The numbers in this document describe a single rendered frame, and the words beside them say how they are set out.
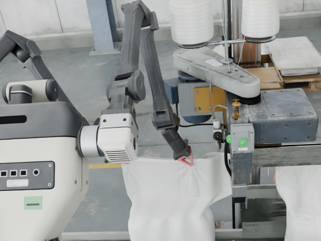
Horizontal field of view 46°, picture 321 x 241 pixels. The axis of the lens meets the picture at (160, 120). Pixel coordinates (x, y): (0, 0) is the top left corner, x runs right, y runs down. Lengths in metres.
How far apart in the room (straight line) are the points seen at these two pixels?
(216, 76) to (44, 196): 0.79
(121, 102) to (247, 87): 0.50
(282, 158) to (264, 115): 0.32
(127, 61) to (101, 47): 5.15
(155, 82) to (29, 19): 5.76
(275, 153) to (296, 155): 0.08
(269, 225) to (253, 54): 0.93
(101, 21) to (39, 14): 1.25
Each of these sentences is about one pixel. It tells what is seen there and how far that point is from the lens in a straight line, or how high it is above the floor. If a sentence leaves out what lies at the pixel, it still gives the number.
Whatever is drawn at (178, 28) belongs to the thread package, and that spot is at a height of 1.59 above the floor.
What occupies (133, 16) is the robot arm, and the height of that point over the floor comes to 1.68.
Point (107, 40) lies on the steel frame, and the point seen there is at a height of 0.21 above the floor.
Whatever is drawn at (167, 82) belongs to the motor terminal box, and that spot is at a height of 1.31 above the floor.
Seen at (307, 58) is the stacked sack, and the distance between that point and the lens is 4.50.
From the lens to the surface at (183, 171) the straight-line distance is 1.62.
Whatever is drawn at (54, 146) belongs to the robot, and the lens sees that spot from 1.06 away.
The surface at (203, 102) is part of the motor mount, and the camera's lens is 1.70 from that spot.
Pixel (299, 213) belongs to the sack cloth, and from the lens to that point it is 1.75.
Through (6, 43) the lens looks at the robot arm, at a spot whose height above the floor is 1.61.
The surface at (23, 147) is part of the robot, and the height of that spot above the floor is 1.47.
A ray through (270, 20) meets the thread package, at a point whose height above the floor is 1.59.
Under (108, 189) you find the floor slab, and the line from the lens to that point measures 3.25.
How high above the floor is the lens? 2.00
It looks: 29 degrees down
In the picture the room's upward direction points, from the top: 7 degrees counter-clockwise
